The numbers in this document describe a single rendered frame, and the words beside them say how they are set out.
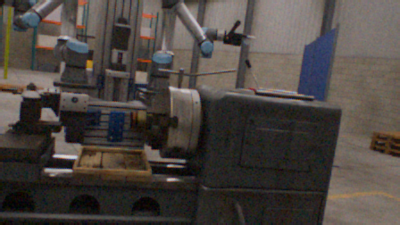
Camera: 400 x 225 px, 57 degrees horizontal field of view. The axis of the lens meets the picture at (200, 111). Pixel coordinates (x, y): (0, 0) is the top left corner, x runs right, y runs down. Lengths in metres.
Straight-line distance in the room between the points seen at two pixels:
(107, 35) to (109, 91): 0.35
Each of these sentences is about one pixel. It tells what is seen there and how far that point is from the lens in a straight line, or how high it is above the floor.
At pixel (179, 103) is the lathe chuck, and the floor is 1.18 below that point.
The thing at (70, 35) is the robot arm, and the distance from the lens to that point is 2.29.
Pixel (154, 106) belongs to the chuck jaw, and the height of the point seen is 1.14.
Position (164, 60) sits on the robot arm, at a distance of 2.23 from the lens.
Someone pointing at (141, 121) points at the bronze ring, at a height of 1.08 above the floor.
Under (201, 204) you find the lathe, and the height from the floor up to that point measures 0.79.
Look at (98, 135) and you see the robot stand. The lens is 2.19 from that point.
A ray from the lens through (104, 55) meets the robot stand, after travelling 2.35.
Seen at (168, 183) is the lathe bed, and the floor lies 0.86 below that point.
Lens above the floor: 1.33
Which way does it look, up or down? 7 degrees down
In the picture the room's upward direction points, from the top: 7 degrees clockwise
